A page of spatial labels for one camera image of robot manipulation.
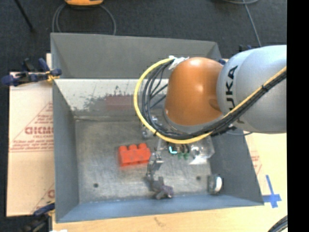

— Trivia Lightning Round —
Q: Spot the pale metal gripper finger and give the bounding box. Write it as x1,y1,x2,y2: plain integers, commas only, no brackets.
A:
154,153,165,186
145,156,158,191

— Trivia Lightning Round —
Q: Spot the red toy brick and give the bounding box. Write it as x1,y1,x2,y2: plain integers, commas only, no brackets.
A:
118,143,152,167

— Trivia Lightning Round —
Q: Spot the purple-grey toy animal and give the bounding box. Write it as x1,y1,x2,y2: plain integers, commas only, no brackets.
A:
152,179,175,200

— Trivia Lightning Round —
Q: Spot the small shiny clear object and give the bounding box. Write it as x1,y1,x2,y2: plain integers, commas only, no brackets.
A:
141,126,155,139

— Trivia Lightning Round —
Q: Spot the grey and white cup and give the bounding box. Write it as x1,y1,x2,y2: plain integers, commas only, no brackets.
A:
207,174,223,195

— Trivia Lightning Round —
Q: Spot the grey metal bin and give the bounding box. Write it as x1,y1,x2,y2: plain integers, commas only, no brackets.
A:
50,32,264,223

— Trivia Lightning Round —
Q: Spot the brown cardboard board, red print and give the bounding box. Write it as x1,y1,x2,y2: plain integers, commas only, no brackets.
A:
5,71,56,218

